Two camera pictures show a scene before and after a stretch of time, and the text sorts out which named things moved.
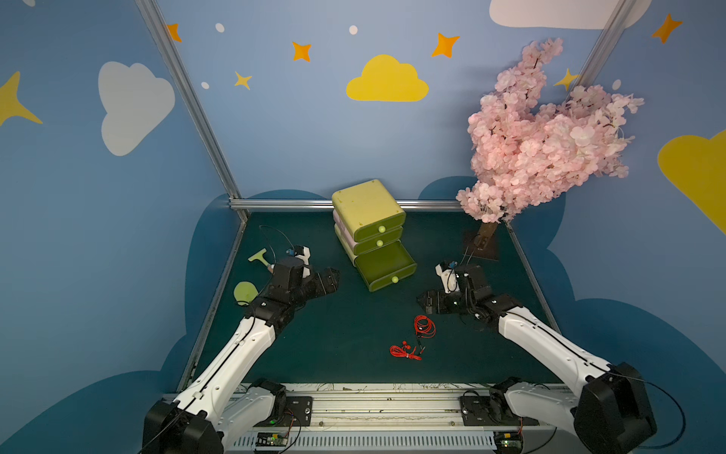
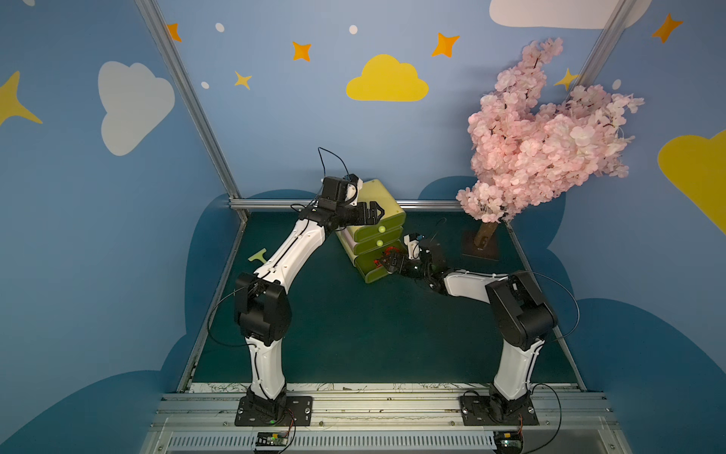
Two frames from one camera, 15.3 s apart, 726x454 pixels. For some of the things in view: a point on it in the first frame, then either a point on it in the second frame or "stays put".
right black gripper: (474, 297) -> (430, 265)
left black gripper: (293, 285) -> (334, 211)
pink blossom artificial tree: (525, 154) stays put
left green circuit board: (271, 438) stays put
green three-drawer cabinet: (368, 227) stays put
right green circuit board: (508, 442) stays put
